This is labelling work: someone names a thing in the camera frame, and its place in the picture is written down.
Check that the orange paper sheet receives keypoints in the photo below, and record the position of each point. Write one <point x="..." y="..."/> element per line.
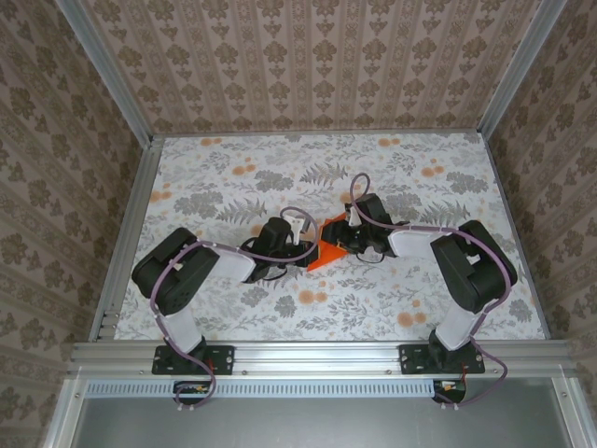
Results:
<point x="329" y="256"/>

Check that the long aluminium frame rail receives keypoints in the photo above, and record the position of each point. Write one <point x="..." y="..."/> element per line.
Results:
<point x="317" y="357"/>

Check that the aluminium frame post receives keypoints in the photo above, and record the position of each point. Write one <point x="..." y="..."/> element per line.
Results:
<point x="513" y="70"/>
<point x="107" y="70"/>

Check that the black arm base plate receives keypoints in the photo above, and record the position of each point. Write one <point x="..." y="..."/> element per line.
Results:
<point x="410" y="360"/>
<point x="224" y="360"/>

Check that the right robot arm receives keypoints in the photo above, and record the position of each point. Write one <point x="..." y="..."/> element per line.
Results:
<point x="476" y="270"/>

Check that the short aluminium frame rail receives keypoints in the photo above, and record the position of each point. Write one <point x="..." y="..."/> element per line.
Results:
<point x="517" y="233"/>
<point x="128" y="233"/>

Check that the small black controller board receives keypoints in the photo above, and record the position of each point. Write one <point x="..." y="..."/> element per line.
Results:
<point x="450" y="391"/>
<point x="191" y="392"/>

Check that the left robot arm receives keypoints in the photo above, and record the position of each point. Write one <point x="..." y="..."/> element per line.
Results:
<point x="177" y="275"/>

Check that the grey metal panel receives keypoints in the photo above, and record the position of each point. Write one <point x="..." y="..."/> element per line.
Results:
<point x="326" y="424"/>

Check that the floral patterned table cover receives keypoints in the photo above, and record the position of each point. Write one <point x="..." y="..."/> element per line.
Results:
<point x="373" y="303"/>

